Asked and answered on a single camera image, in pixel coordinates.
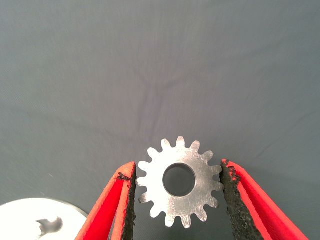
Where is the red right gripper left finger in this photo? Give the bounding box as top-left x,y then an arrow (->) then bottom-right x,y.
74,161 -> 138,240

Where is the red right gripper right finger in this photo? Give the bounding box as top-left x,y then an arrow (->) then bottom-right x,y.
219,158 -> 310,240

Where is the small steel gear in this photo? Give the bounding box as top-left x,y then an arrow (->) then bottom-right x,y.
136,136 -> 224,230

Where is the round metal plate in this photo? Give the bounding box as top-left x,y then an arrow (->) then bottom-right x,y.
0,197 -> 89,240

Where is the dark grey table cloth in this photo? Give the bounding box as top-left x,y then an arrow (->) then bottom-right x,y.
0,0 -> 320,240

